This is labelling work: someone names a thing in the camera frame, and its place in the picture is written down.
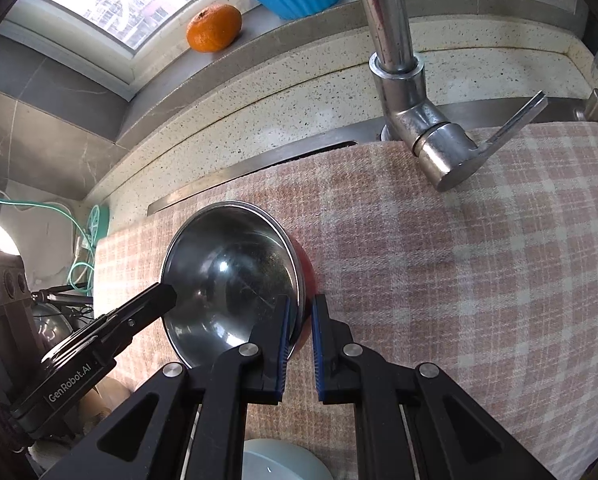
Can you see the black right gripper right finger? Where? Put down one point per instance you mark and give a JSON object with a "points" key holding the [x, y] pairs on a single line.
{"points": [[411, 423]]}

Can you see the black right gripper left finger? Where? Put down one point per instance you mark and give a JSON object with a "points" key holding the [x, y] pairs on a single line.
{"points": [[190, 424]]}

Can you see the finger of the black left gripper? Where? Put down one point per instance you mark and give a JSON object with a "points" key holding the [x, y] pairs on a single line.
{"points": [[116, 329]]}

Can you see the light blue ceramic bowl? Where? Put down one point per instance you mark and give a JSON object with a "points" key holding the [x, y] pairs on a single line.
{"points": [[277, 459]]}

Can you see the stainless steel bowl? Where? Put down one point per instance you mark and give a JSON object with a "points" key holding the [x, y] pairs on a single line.
{"points": [[228, 264]]}

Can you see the chrome kitchen faucet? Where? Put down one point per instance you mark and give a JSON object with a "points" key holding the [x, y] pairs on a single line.
{"points": [[446, 154]]}

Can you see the pink plaid cloth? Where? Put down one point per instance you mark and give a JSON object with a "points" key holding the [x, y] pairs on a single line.
{"points": [[495, 281]]}

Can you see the orange tangerine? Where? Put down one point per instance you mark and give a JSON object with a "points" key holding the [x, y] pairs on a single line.
{"points": [[214, 28]]}

